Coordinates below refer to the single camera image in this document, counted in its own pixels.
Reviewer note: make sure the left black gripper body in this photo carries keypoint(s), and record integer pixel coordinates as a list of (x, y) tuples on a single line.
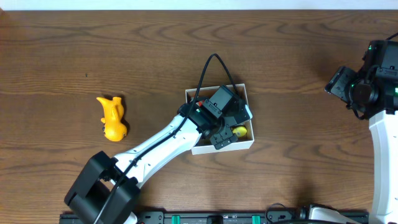
[(224, 137)]

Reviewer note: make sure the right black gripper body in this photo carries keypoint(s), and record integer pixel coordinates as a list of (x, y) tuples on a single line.
[(342, 82)]

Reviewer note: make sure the yellow yo-yo with string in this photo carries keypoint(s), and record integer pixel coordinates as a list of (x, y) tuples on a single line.
[(240, 131)]

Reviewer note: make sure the orange rubber animal toy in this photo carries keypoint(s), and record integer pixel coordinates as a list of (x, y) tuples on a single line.
[(113, 129)]

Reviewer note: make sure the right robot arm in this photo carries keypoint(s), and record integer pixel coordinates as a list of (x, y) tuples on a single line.
[(371, 93)]

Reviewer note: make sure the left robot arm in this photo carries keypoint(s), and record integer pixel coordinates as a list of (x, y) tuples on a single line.
[(107, 188)]

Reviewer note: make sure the white cardboard box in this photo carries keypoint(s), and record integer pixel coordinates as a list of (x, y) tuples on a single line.
[(204, 146)]

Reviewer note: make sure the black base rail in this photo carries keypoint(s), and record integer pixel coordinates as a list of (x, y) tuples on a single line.
[(313, 213)]

